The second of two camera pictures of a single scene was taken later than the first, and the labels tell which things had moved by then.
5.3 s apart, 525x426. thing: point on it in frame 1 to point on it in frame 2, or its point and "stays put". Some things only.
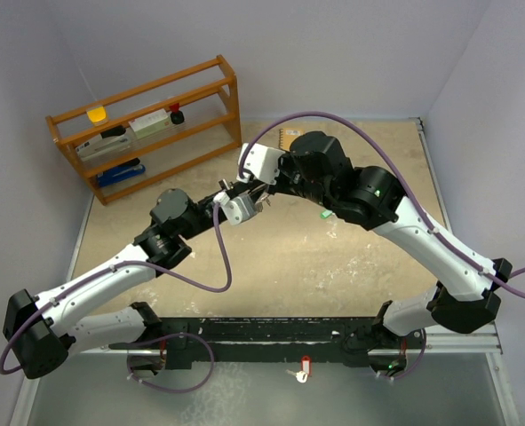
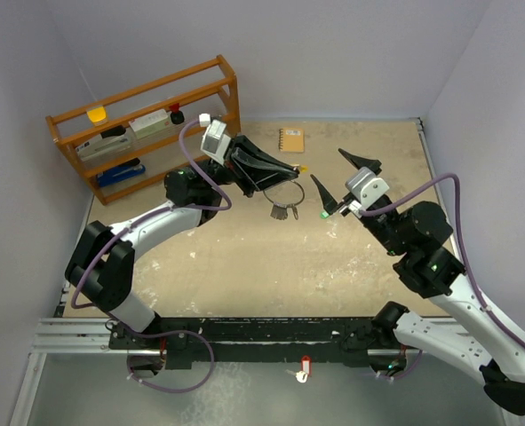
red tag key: x=306 y=372 stays put
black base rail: x=282 y=339 stays put
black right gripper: x=285 y=161 to x=359 y=161
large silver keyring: x=258 y=205 to x=279 y=210
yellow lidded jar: x=98 y=116 stays put
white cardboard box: x=150 y=123 stays put
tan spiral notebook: x=287 y=135 stays put
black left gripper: x=256 y=189 to x=247 y=180
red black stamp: x=177 y=116 stays put
